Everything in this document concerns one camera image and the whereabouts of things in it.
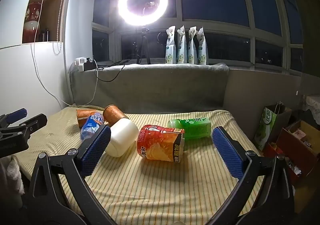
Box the wooden wall shelf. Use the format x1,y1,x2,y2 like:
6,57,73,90
22,0,75,44

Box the ring light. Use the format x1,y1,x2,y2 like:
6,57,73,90
117,0,168,26

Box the red orange snack canister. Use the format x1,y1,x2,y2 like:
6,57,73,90
136,124,185,163

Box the blue label plastic bottle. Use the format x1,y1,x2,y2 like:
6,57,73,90
79,111,105,141

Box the white cable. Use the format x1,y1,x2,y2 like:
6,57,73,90
30,0,78,107

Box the cardboard box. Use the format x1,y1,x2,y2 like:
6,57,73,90
262,119,320,213

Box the white fuzzy cloth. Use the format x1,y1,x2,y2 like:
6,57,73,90
0,155,25,197

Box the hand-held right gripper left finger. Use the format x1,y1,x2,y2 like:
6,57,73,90
24,125,113,225

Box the yellow striped bed sheet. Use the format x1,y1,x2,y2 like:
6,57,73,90
19,105,266,225

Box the black cable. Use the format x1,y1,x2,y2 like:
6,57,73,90
94,59,131,82

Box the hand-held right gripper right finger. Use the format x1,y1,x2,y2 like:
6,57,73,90
212,126,297,225

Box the white power strip with plugs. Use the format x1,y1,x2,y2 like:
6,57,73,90
74,57,97,72

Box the dark small bottles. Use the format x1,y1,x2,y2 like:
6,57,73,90
39,27,50,42

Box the red white vase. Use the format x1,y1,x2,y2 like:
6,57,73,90
23,2,41,43

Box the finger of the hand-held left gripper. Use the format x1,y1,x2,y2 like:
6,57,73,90
0,108,28,128
0,113,48,143

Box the black tripod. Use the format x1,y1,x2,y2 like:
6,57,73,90
136,26,152,65

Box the white cup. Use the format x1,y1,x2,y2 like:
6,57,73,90
105,118,139,157

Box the white bead chain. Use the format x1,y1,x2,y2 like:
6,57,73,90
52,0,75,55

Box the green paper bag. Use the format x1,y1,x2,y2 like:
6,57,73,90
253,102,292,152

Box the green tea bottle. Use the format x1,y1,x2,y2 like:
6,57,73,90
167,117,212,140

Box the orange patterned paper cup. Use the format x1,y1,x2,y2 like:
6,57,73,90
102,104,129,125
76,108,97,129

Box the white lace cloth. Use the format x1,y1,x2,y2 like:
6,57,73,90
302,94,320,118

